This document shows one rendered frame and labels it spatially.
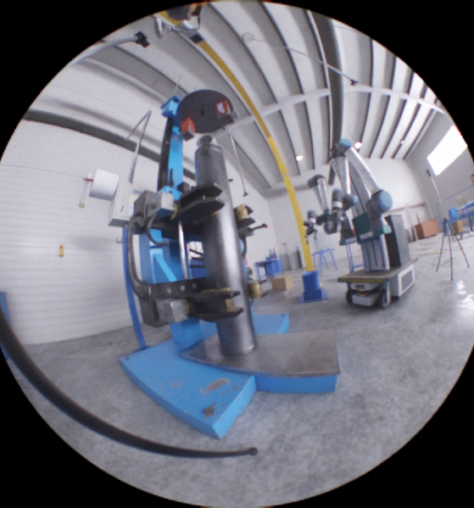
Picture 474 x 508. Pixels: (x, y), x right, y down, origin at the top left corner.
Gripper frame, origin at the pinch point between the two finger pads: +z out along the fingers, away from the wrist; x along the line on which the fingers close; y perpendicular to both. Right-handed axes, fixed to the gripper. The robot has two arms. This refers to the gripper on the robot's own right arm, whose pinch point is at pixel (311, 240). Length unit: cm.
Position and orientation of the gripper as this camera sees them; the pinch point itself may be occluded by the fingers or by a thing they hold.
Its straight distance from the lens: 147.1
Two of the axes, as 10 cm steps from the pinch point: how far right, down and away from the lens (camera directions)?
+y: 9.6, 2.6, 1.2
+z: -2.1, 9.3, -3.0
